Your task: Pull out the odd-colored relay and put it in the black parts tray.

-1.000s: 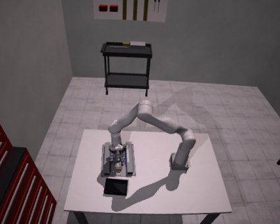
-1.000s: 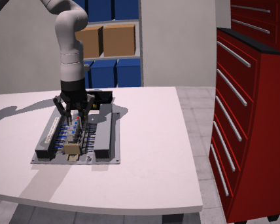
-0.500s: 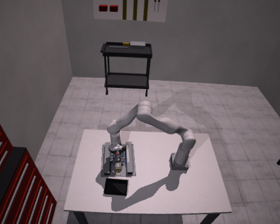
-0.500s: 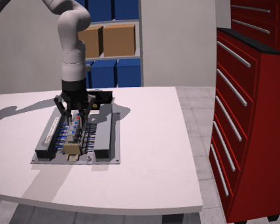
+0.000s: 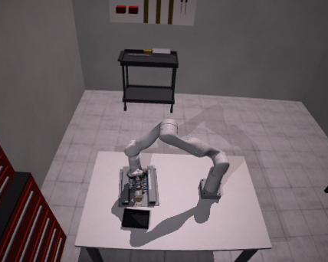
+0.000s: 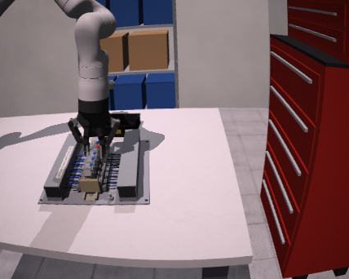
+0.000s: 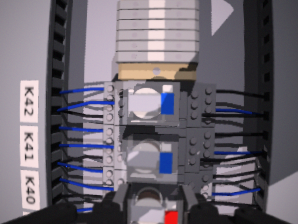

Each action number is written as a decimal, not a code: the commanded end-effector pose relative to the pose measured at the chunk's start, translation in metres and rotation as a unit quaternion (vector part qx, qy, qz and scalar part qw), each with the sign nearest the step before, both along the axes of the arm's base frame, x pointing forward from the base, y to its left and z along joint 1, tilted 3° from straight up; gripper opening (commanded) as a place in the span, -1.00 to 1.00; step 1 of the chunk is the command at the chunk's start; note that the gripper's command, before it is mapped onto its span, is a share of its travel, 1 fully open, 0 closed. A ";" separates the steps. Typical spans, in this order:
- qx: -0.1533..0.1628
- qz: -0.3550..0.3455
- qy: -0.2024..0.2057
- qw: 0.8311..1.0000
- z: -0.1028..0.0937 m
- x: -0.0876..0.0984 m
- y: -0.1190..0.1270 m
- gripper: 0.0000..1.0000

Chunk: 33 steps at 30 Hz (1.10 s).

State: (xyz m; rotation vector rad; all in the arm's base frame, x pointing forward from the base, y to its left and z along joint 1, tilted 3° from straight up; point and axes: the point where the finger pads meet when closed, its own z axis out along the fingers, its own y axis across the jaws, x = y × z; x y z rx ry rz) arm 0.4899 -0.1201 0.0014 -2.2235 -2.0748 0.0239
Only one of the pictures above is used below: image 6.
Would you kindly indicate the black parts tray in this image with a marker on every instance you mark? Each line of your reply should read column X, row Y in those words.
column 128, row 122

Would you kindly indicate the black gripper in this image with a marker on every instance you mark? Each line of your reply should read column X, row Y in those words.
column 93, row 123

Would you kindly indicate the grey relay panel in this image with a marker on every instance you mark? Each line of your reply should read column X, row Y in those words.
column 57, row 189

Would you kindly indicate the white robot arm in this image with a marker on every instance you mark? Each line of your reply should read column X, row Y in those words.
column 100, row 23

